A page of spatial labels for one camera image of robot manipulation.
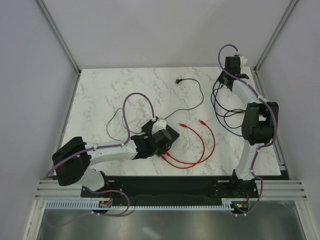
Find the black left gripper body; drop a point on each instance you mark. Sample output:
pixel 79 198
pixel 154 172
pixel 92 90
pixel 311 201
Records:
pixel 154 152

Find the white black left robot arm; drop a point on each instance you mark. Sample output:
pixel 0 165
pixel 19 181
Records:
pixel 72 163

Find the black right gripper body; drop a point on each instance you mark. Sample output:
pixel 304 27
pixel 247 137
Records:
pixel 221 78

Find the black network switch box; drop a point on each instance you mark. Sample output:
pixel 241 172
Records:
pixel 164 139

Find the aluminium frame rail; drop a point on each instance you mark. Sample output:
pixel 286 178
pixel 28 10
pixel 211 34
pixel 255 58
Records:
pixel 208 186

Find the white slotted cable duct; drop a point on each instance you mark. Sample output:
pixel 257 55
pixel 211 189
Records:
pixel 99 205

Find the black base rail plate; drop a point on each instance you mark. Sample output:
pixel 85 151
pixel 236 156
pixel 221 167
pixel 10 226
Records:
pixel 121 197

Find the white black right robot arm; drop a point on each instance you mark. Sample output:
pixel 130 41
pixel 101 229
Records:
pixel 259 124

